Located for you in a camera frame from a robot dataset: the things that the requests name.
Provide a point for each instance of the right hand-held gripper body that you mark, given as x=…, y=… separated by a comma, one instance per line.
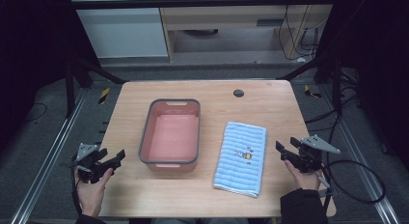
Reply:
x=310, y=158

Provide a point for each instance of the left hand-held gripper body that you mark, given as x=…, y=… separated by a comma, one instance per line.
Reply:
x=86, y=150

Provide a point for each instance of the blue striped towel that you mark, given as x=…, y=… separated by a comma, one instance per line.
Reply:
x=239, y=166

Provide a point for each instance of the pink plastic basin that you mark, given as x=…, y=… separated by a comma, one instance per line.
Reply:
x=173, y=137

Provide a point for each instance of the person's right hand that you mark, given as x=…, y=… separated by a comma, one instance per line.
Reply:
x=307, y=180

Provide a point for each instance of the person's left hand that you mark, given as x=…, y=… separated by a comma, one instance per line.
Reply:
x=90, y=195

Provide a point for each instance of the yellow black tape strip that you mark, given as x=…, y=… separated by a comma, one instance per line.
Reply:
x=103, y=96
x=310, y=92

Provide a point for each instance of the black metal stand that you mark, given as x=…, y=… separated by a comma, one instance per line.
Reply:
x=69, y=89
x=336, y=82

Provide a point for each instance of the white cabinet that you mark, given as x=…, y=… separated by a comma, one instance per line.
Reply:
x=122, y=34

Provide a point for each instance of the light wooden desk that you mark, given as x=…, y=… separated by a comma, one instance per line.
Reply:
x=225, y=16

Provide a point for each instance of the aluminium floor rail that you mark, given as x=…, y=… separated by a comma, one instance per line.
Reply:
x=48, y=159
x=363, y=172

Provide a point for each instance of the black horizontal frame bar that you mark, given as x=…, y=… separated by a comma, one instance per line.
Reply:
x=193, y=3

